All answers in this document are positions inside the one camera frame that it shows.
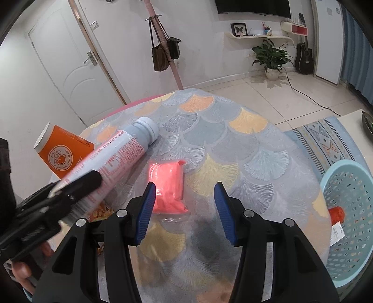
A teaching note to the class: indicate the black acoustic guitar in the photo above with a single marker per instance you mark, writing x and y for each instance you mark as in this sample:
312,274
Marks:
304,59

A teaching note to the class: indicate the white light switch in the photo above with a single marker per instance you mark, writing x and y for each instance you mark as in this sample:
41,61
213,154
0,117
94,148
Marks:
94,24

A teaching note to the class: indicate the framed butterfly picture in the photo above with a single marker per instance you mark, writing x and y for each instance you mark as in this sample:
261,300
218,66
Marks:
239,29

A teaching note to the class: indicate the small shelf ornament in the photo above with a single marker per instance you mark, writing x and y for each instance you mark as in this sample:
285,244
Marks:
267,29

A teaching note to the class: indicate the pink coat rack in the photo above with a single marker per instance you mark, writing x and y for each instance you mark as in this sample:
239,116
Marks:
174,70

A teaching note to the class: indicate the red and white wall box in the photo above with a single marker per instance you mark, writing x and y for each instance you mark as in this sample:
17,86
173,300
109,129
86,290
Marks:
295,29

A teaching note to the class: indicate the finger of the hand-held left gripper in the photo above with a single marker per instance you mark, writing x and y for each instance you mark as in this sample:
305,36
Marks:
62,215
84,183

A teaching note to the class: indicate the potted green plant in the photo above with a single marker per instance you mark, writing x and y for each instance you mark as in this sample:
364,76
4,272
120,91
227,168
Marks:
271,58

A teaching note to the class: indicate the white coffee table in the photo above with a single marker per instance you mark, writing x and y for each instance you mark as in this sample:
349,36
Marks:
354,119

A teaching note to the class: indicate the brown tote bag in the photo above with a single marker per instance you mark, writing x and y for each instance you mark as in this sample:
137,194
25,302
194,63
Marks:
160,58

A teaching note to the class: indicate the dark bowl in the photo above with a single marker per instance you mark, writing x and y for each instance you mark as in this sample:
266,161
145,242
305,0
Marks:
367,121

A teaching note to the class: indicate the small black bag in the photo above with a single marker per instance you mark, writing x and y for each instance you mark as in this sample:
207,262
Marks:
174,48

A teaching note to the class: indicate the blue and beige curtain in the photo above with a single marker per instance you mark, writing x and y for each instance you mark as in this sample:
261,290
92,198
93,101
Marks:
358,64

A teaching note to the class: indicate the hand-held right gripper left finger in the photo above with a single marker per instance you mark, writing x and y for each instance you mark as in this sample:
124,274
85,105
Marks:
144,215

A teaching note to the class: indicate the patterned blue rug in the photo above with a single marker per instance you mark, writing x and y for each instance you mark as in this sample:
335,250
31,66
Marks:
320,139

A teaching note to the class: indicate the white standing air conditioner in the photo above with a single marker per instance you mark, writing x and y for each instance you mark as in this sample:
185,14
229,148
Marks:
326,43

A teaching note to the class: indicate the orange plastic bag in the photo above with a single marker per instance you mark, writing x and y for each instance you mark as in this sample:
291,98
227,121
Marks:
337,214

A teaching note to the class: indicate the pink and white bottle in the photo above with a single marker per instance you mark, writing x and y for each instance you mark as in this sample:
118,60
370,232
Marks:
116,154

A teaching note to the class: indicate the orange paper cup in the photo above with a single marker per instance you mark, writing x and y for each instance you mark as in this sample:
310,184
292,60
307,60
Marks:
58,154

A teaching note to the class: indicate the person's left hand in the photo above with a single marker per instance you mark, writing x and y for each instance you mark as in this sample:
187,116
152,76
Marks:
20,271

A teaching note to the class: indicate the white milk carton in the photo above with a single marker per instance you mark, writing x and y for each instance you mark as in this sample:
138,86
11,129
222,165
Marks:
337,233

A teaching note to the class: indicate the white door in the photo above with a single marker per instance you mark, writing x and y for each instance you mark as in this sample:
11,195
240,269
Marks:
58,52

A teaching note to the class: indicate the wall television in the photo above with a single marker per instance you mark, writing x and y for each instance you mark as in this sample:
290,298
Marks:
253,7

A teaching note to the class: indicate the low white wall shelf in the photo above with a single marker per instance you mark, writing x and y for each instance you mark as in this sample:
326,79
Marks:
256,36

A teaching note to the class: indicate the pink plastic packet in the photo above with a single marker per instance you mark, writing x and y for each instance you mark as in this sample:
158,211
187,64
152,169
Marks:
169,186

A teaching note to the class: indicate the orange snack packet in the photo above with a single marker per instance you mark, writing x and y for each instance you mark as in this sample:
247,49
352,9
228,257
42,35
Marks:
100,214

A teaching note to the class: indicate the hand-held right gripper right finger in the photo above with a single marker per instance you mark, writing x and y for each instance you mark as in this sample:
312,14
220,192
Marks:
225,215

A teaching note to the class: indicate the teal plastic basket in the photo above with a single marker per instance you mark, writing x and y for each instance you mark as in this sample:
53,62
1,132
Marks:
349,189

